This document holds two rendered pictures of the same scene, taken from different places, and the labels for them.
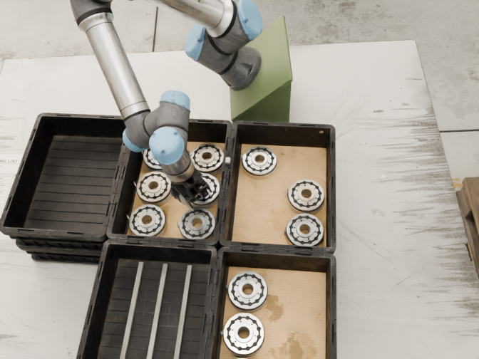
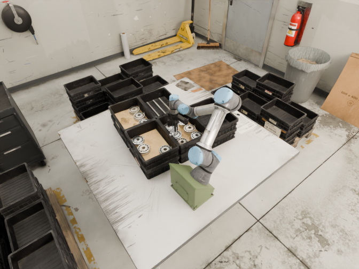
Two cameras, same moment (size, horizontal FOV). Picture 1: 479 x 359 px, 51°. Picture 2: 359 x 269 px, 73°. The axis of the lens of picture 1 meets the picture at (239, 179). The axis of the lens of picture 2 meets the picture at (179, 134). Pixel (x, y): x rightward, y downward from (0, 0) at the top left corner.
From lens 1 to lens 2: 2.05 m
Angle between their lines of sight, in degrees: 71
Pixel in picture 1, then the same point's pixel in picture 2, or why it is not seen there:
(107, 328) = not seen: hidden behind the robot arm
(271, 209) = (152, 143)
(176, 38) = not seen: outside the picture
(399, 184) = (118, 189)
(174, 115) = (178, 102)
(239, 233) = (156, 134)
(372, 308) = (112, 150)
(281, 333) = (131, 121)
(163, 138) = (174, 95)
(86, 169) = not seen: hidden behind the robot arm
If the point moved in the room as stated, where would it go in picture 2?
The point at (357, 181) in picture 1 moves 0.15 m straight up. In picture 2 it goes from (134, 181) to (131, 169)
